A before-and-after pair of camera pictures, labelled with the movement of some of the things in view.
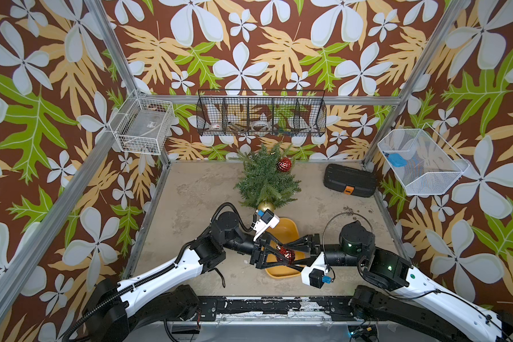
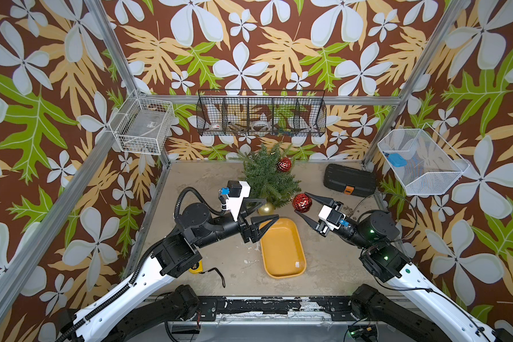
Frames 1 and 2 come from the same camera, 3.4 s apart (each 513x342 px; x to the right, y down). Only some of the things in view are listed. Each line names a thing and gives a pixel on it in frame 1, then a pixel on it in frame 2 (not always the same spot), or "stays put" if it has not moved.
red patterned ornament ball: [284, 164] stays put
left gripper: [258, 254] → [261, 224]
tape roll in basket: [261, 125] stays put
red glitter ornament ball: [288, 254] → [302, 202]
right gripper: [315, 248] → [323, 231]
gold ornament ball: [264, 205] stays put
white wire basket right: [421, 161] stays put
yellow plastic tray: [286, 230] stays put
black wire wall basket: [286, 113] stays put
